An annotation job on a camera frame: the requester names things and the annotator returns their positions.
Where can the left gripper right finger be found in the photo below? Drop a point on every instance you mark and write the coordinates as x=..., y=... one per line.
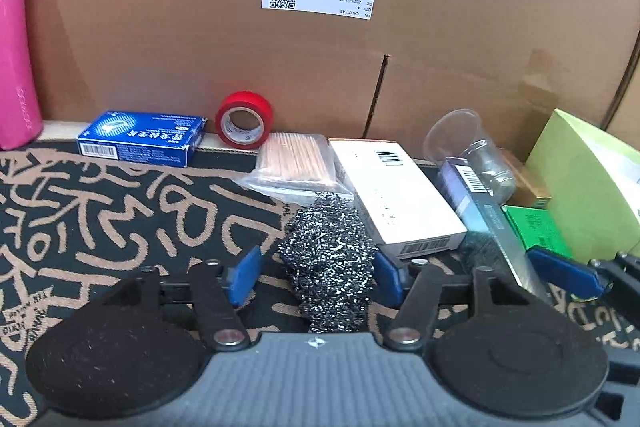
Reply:
x=414, y=289

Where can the steel wool scrubber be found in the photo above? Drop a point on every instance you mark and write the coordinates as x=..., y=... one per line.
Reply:
x=328, y=256

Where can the silver dark green box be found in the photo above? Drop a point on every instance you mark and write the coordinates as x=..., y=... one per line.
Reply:
x=490, y=241

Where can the bag of cotton swabs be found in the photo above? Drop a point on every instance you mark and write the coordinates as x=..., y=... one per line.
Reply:
x=295, y=168

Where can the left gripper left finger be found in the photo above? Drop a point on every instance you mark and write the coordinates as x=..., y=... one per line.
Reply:
x=217, y=290

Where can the blue box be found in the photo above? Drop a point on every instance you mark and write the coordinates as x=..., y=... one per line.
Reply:
x=145, y=138

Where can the large brown cardboard box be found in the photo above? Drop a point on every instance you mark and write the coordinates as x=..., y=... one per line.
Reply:
x=380, y=69

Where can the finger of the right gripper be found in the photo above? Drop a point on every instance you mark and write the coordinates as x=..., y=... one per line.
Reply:
x=582, y=281

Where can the bronze cosmetic box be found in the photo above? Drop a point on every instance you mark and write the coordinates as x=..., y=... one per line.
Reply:
x=530, y=191

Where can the clear plastic cup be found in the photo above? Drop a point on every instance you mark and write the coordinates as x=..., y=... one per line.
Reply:
x=452, y=135

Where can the red tape roll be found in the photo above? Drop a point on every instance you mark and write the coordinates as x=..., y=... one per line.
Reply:
x=244, y=120

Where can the light green open box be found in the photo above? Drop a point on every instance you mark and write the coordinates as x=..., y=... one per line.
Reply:
x=593, y=179

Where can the black letter-pattern mat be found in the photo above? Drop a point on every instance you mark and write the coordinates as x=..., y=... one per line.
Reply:
x=98, y=327

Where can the pink thermos bottle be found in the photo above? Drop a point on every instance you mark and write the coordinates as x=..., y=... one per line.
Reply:
x=21, y=120

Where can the narrow green box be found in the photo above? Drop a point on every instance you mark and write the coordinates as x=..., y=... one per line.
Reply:
x=535, y=227

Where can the long white medicine box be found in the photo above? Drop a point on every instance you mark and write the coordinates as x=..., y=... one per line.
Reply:
x=402, y=209

